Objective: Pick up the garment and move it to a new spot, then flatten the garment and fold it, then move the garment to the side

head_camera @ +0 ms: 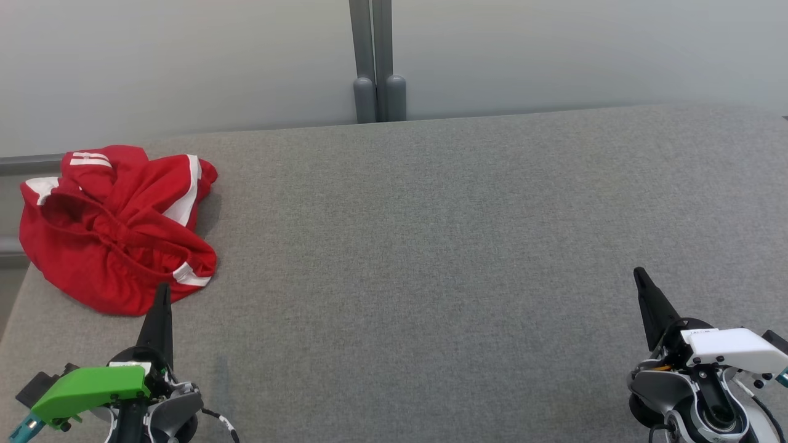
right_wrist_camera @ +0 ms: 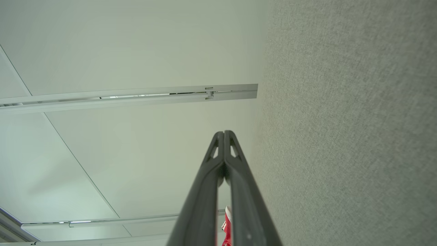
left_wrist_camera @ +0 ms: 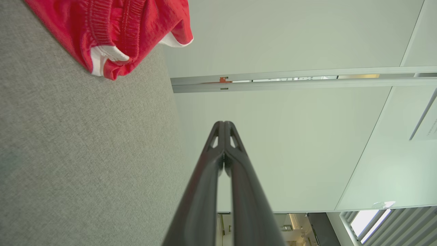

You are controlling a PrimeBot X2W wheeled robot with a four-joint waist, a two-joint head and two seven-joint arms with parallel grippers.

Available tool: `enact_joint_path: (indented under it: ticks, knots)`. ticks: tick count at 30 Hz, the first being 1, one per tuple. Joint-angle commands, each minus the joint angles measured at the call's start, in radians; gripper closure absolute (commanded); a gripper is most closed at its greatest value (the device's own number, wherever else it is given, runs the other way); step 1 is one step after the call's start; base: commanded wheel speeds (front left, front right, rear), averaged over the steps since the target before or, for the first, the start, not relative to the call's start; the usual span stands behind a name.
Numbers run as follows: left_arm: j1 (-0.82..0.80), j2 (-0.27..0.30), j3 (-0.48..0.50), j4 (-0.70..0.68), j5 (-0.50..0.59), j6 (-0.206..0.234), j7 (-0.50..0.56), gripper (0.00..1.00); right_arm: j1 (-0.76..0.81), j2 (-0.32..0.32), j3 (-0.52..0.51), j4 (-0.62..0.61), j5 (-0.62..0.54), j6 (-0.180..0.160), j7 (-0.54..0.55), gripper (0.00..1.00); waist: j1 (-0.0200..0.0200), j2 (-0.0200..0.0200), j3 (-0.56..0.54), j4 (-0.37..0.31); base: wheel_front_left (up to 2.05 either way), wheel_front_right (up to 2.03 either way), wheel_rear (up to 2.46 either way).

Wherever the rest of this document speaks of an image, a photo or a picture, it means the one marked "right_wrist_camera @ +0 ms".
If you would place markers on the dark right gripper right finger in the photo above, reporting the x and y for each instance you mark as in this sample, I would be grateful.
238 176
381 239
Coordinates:
245 212

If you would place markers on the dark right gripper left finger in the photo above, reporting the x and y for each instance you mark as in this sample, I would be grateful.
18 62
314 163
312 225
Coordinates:
201 212

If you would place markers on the red white basketball jersey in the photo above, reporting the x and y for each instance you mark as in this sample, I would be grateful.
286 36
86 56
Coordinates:
227 235

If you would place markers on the white ceiling light track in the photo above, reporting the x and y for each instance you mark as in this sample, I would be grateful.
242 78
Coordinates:
232 95
102 241
119 220

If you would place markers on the grey fabric sofa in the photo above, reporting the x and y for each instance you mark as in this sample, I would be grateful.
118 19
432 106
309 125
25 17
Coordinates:
358 136

